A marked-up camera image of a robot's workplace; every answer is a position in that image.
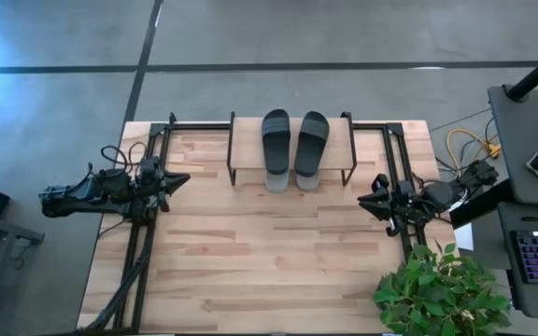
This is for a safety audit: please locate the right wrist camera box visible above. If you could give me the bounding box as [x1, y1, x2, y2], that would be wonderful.
[370, 173, 391, 193]

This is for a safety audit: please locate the yellow cable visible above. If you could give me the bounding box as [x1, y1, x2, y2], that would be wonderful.
[445, 127, 503, 173]

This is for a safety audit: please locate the grey desk with monitor pole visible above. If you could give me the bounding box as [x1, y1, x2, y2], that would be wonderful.
[487, 83, 538, 209]

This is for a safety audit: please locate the wooden shelf with black frame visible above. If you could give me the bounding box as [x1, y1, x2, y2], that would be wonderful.
[226, 110, 359, 188]

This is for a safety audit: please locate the grey desk with keyboard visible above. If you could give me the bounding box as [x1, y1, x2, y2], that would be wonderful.
[496, 202, 538, 322]

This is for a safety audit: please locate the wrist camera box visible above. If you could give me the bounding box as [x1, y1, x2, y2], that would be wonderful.
[370, 173, 391, 193]
[137, 155, 162, 176]

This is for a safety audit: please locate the white paper sheet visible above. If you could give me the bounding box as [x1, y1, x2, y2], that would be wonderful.
[454, 221, 475, 252]

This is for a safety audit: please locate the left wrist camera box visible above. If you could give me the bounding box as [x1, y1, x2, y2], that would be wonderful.
[137, 155, 162, 176]

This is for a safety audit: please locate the black rubber slide sandal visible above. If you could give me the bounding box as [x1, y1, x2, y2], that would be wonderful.
[293, 110, 332, 192]
[261, 108, 292, 194]

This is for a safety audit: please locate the black aluminium extrusion frame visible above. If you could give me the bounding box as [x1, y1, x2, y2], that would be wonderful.
[77, 111, 430, 334]

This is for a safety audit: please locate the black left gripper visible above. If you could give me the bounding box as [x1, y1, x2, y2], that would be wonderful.
[132, 169, 192, 215]

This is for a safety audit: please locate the black monitor pole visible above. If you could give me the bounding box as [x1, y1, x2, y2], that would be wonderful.
[504, 40, 538, 103]

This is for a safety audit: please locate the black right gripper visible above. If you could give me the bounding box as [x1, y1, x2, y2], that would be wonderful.
[356, 179, 422, 238]

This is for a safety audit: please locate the green leafy potted plant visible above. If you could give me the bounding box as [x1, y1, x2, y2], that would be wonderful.
[373, 239, 514, 336]

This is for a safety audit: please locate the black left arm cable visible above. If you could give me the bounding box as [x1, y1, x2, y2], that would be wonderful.
[86, 142, 148, 181]

